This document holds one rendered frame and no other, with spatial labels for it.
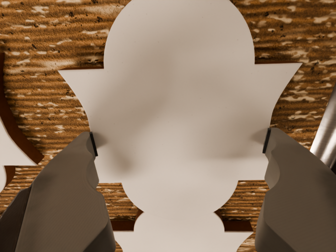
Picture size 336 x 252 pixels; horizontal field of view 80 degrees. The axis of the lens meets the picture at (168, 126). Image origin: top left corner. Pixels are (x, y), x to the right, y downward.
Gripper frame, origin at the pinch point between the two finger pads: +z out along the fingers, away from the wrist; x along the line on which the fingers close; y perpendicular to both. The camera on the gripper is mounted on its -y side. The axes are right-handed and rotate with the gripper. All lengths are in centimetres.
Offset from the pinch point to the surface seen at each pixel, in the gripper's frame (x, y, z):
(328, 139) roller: 11.7, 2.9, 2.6
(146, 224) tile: -2.7, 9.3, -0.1
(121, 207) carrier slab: -5.0, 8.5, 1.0
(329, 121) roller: 11.4, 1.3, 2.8
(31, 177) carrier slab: -11.8, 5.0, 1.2
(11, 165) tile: -12.5, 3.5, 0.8
